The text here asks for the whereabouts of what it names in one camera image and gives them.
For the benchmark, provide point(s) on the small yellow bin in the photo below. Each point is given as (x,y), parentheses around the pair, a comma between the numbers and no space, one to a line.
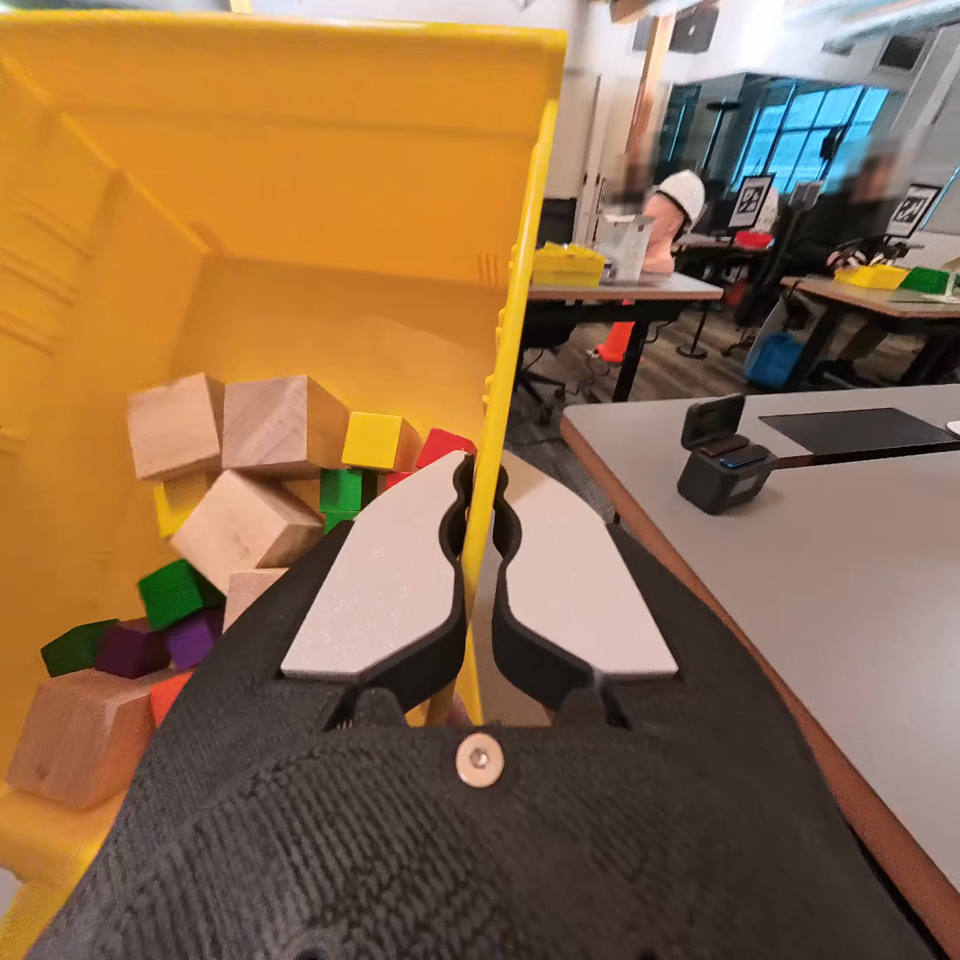
(870,276)

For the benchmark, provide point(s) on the blue floor bin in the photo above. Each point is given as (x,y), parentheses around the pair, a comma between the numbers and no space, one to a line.
(772,364)

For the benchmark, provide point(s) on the yellow plastic box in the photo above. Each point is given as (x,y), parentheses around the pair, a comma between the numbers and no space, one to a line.
(300,187)

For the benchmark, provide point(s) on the small red tray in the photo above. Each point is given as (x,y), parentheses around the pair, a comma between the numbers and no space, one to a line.
(752,238)

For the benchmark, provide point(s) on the black flat mat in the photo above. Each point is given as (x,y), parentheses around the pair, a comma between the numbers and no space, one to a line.
(855,431)

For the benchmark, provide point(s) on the white hard hat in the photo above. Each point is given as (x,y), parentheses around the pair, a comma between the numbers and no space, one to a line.
(684,195)

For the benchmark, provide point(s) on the orange traffic cone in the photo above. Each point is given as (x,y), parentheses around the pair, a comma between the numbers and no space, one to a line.
(616,345)

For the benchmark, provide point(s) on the pile of wooden cubes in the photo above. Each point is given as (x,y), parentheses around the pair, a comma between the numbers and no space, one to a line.
(262,427)

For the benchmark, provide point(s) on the small green bin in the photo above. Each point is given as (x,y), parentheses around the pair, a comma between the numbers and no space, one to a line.
(926,280)

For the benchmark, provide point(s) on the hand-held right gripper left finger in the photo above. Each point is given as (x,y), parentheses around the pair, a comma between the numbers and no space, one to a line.
(375,592)

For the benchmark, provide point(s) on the black and white marker sign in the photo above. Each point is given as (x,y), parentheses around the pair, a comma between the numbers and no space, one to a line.
(752,201)
(913,210)

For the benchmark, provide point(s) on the pink mannequin head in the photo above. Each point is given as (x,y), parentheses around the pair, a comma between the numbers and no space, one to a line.
(664,244)

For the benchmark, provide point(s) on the clear plastic container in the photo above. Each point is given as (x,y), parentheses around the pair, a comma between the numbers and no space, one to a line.
(626,244)

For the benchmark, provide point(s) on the black open battery case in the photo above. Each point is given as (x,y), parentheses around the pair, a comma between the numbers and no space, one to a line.
(720,480)

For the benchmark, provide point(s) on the yellow plastic tray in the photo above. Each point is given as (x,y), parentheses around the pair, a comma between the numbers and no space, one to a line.
(566,264)

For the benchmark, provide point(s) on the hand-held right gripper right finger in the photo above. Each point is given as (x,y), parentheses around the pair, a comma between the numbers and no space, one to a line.
(585,600)

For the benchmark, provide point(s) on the large window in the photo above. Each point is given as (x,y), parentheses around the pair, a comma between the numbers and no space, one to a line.
(802,135)

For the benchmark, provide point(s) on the desk with black legs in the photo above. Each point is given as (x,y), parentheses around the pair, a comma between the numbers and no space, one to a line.
(885,304)
(660,286)

